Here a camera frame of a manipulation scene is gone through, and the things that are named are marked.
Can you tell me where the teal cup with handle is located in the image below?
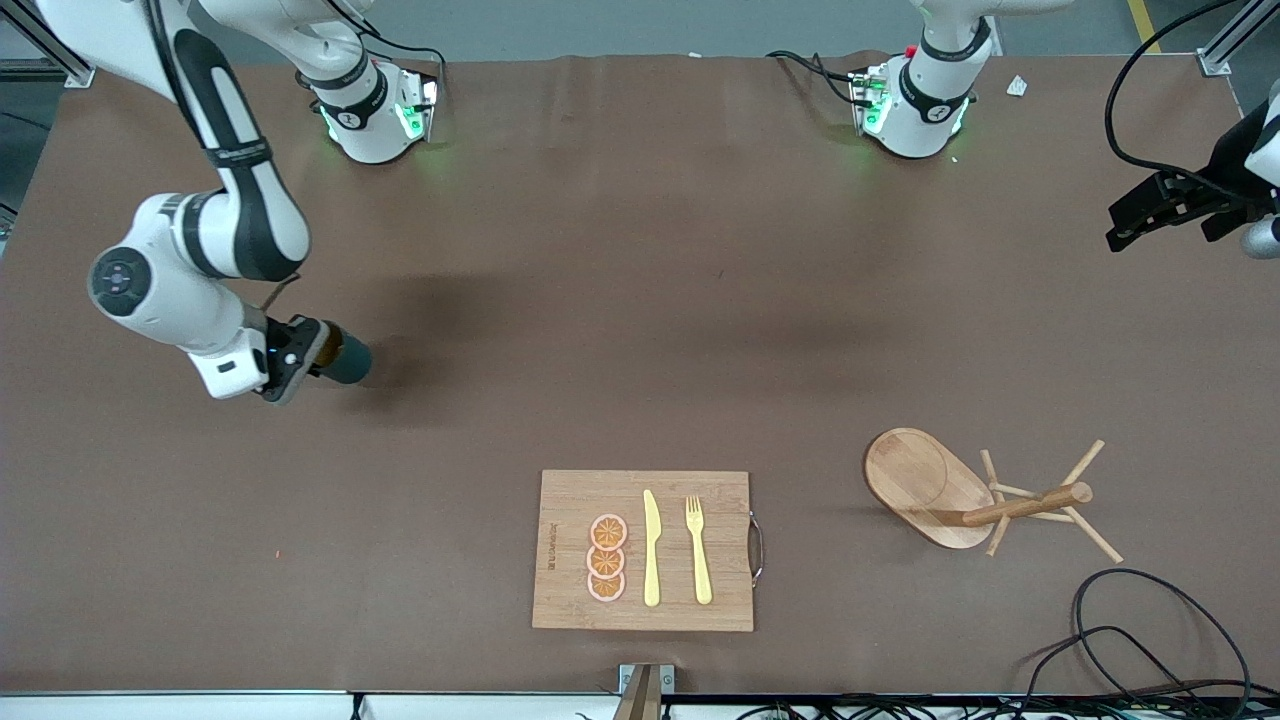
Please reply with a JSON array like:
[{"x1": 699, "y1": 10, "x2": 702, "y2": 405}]
[{"x1": 320, "y1": 335, "x2": 374, "y2": 387}]

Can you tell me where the bamboo cutting board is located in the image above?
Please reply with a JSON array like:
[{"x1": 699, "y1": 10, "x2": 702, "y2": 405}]
[{"x1": 531, "y1": 469, "x2": 766, "y2": 633}]

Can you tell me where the wooden mug tree rack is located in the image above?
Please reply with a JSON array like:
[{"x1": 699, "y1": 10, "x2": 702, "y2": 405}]
[{"x1": 864, "y1": 427, "x2": 1124, "y2": 563}]

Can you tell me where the yellow plastic knife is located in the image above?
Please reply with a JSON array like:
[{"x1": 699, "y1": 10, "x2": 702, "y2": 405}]
[{"x1": 642, "y1": 489, "x2": 663, "y2": 608}]

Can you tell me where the yellow plastic fork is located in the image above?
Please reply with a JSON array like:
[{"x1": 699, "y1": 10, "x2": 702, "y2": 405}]
[{"x1": 685, "y1": 496, "x2": 714, "y2": 606}]

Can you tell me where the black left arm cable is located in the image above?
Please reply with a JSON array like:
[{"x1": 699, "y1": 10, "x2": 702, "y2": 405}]
[{"x1": 1104, "y1": 0, "x2": 1243, "y2": 187}]

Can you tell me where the aluminium frame profile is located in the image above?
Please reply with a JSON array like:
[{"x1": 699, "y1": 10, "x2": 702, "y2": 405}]
[
  {"x1": 1198, "y1": 0, "x2": 1280, "y2": 77},
  {"x1": 0, "y1": 0, "x2": 97, "y2": 89}
]

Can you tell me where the black base cable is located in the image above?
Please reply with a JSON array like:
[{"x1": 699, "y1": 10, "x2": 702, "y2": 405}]
[
  {"x1": 765, "y1": 48, "x2": 863, "y2": 107},
  {"x1": 355, "y1": 36, "x2": 448, "y2": 101}
]

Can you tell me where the black looped cable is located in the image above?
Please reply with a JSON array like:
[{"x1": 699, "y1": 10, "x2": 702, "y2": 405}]
[
  {"x1": 1072, "y1": 567, "x2": 1253, "y2": 701},
  {"x1": 1020, "y1": 626, "x2": 1201, "y2": 703}
]

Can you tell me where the metal table bracket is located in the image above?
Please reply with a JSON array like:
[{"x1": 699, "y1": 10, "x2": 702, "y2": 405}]
[{"x1": 612, "y1": 663, "x2": 676, "y2": 720}]

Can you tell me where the black cable bundle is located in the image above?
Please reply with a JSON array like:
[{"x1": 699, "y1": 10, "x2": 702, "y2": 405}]
[{"x1": 735, "y1": 695, "x2": 1280, "y2": 720}]

